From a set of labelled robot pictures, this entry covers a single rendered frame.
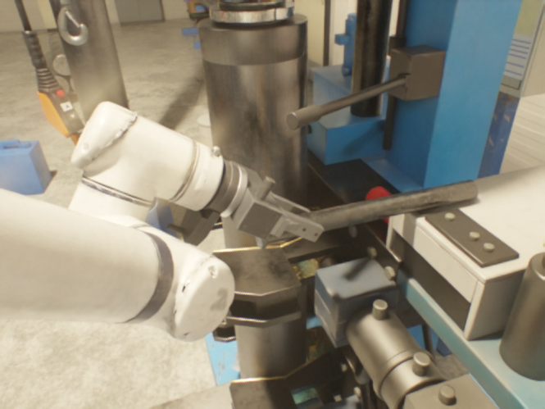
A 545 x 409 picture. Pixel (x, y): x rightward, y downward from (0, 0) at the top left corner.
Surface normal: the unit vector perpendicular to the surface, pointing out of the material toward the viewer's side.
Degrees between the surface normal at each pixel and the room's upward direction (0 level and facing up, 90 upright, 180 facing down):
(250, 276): 0
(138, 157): 72
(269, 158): 90
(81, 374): 0
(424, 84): 90
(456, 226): 0
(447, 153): 90
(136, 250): 60
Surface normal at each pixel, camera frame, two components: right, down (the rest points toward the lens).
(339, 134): 0.32, 0.49
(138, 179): 0.56, 0.20
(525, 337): -0.79, 0.35
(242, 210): -0.79, -0.33
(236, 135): -0.42, 0.49
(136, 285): 0.84, 0.17
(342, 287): -0.04, -0.85
